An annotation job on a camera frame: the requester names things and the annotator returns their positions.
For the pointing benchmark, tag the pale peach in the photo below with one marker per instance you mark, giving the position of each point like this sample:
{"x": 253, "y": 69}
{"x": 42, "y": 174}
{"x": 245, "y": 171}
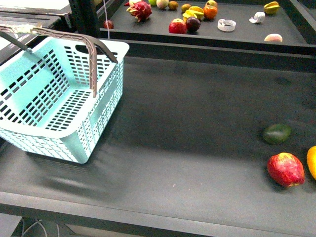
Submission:
{"x": 273, "y": 38}

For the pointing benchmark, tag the pale round melon fruit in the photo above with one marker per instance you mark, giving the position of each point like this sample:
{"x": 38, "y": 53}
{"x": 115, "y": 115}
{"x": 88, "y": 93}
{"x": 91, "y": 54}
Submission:
{"x": 162, "y": 4}

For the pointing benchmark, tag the yellow starfruit right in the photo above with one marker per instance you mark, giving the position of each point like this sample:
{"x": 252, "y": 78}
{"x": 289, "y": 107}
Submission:
{"x": 271, "y": 8}

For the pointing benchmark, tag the red apple on back tray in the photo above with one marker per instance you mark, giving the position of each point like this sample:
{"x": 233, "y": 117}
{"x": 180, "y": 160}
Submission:
{"x": 177, "y": 26}

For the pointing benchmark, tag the grey-brown basket handle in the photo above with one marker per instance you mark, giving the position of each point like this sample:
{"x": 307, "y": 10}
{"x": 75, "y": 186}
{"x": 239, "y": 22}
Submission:
{"x": 90, "y": 42}

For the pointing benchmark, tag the light blue plastic basket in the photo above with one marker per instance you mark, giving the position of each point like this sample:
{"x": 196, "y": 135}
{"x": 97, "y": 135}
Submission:
{"x": 46, "y": 104}

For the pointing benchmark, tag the small red fruit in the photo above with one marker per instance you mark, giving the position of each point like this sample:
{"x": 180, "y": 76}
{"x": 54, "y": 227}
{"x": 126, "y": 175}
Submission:
{"x": 108, "y": 24}

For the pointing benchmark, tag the crumpled white tape piece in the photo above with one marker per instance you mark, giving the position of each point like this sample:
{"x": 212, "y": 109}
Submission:
{"x": 258, "y": 17}

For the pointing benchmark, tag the white tape roll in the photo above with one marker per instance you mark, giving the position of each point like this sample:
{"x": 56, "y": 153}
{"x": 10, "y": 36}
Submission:
{"x": 226, "y": 25}

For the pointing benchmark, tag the brown kiwi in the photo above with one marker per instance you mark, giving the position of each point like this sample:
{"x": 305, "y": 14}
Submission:
{"x": 172, "y": 5}

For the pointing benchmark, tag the yellow starfruit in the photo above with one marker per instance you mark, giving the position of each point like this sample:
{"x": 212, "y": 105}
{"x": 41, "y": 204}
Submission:
{"x": 194, "y": 11}
{"x": 271, "y": 8}

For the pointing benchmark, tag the pink dragon fruit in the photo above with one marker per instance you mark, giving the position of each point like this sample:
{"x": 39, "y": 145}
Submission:
{"x": 139, "y": 9}

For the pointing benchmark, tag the yellow starfruit centre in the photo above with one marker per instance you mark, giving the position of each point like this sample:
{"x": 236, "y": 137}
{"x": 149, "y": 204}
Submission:
{"x": 194, "y": 11}

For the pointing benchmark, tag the dark purple plum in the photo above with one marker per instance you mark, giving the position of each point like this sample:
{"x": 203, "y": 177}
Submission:
{"x": 192, "y": 24}

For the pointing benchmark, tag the yellow orange mango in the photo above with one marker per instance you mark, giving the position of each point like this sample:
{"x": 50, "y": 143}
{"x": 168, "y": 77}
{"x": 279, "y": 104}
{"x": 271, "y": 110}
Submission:
{"x": 311, "y": 161}

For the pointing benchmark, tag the red apple near mango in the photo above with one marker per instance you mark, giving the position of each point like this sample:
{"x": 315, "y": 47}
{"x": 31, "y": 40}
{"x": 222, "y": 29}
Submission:
{"x": 286, "y": 169}

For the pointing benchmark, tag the dark green avocado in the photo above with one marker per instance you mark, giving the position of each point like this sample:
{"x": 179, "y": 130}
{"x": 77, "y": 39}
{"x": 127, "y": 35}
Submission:
{"x": 276, "y": 133}

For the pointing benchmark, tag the orange persimmon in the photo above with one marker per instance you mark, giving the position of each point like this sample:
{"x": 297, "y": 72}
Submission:
{"x": 210, "y": 12}

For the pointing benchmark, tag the green brown small fruit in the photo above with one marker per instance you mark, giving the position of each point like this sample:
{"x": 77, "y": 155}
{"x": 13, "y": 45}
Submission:
{"x": 185, "y": 7}

